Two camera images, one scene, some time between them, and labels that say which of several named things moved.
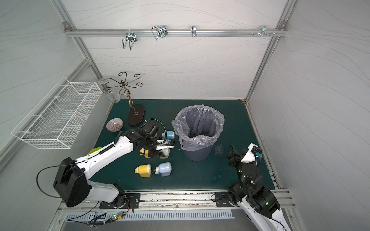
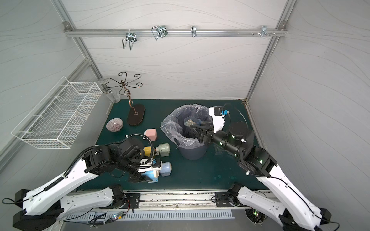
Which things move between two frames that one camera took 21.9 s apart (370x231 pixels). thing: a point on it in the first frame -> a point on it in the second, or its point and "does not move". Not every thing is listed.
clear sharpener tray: x=219 y=149 does not move
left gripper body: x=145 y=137 -> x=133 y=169
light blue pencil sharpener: x=164 y=169 does not move
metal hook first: x=130 y=36 does not move
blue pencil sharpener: x=170 y=134 -> x=153 y=175
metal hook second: x=160 y=30 does not move
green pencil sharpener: x=164 y=153 does not move
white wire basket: x=56 y=121 does not move
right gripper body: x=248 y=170 -> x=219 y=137
